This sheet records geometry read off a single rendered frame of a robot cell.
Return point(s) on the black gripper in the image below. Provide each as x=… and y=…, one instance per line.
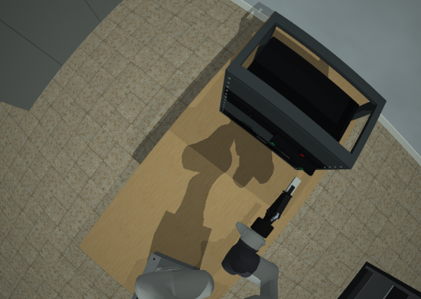
x=264, y=226

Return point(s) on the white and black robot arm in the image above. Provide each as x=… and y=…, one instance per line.
x=199, y=284

